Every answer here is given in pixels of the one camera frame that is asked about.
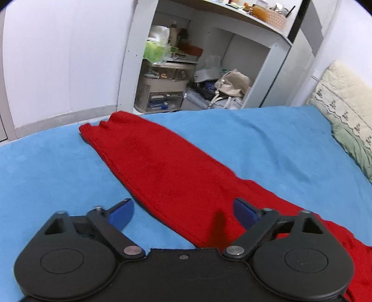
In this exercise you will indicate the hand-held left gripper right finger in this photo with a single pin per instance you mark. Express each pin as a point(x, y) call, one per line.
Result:
point(242, 213)

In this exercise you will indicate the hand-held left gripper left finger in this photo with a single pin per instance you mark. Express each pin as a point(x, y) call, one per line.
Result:
point(123, 215)

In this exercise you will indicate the red knit sweater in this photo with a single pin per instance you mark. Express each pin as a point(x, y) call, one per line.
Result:
point(162, 168)

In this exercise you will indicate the blue blanket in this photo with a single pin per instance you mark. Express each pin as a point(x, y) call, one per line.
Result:
point(276, 139)

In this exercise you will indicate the clear plastic drawer organizer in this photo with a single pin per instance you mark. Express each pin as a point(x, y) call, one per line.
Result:
point(159, 93)

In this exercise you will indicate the beige fabric bag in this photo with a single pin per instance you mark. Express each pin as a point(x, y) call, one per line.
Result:
point(232, 82)

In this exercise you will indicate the green pillow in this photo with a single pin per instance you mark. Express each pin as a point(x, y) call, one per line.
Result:
point(356, 145)

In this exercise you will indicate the translucent plastic bag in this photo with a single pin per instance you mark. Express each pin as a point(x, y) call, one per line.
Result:
point(210, 69)

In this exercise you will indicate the white desk shelf unit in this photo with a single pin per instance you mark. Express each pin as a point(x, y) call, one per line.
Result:
point(255, 61)

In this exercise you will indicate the cream patterned pillow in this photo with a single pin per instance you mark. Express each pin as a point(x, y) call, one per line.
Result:
point(345, 95)

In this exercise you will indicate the green plastic item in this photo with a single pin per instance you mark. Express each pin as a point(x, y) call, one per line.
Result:
point(155, 50)

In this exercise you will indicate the red box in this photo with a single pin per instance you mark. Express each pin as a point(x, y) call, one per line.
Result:
point(194, 50)

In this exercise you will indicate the white plastic bag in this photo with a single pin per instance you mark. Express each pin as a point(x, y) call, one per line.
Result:
point(158, 33)

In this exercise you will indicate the woven basket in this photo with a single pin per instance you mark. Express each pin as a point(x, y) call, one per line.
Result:
point(276, 18)

